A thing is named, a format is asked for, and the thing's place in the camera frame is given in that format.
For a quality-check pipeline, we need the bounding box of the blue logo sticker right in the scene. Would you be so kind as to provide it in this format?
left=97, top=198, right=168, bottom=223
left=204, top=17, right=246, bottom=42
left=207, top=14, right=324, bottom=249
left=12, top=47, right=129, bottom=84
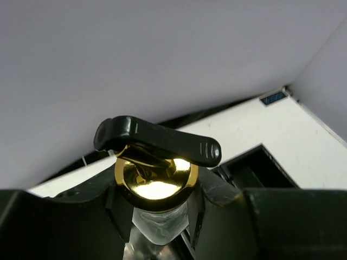
left=260, top=91, right=287, bottom=106

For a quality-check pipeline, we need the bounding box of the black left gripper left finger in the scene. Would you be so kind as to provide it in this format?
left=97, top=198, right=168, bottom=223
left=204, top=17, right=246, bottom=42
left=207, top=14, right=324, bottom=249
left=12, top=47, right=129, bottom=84
left=1, top=167, right=125, bottom=259

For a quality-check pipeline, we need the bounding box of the black three-compartment organizer tray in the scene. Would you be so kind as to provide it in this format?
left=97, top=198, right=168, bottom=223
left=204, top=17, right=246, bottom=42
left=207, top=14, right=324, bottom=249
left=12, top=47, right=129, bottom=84
left=212, top=144, right=299, bottom=189

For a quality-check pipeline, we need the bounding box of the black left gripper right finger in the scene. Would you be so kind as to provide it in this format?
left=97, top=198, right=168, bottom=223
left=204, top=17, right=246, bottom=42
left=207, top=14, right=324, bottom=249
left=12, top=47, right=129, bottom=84
left=188, top=167, right=346, bottom=259

